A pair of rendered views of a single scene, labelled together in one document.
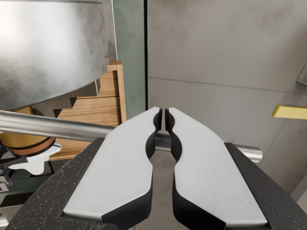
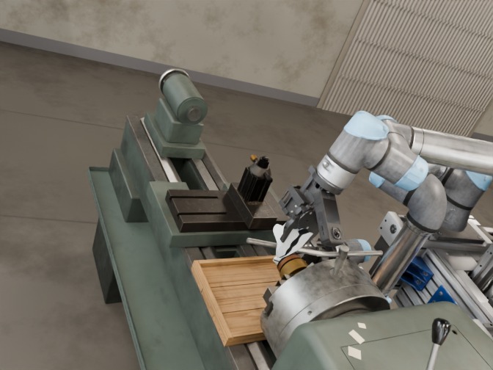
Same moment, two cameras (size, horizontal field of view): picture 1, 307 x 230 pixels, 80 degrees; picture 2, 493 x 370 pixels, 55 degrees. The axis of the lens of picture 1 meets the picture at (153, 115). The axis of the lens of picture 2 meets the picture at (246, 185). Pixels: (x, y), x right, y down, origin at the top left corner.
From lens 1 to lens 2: 0.99 m
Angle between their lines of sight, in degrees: 45
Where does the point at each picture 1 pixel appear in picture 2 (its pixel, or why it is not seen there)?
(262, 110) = not seen: outside the picture
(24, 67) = (312, 279)
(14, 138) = (301, 263)
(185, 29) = not seen: outside the picture
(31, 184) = (269, 236)
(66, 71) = (296, 283)
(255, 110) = not seen: outside the picture
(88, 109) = (241, 300)
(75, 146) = (243, 268)
